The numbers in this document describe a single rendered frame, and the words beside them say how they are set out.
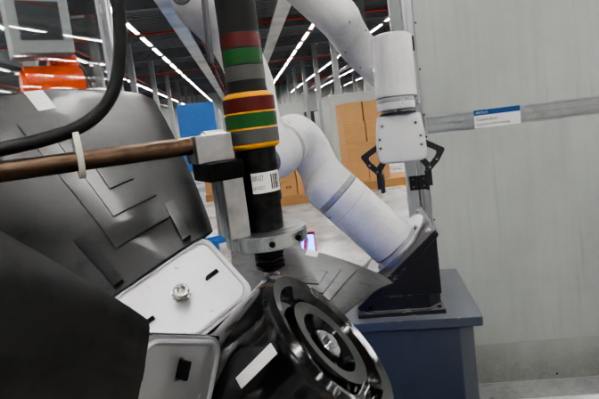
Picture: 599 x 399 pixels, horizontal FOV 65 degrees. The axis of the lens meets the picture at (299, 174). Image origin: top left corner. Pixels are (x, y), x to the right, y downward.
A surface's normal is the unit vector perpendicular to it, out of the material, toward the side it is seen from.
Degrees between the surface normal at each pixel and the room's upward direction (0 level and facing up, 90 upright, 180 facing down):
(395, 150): 91
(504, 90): 90
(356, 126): 90
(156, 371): 94
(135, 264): 50
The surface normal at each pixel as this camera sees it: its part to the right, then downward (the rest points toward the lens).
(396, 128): -0.29, 0.09
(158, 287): 0.12, -0.61
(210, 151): 0.50, 0.04
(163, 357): 0.85, 0.02
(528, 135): -0.08, 0.13
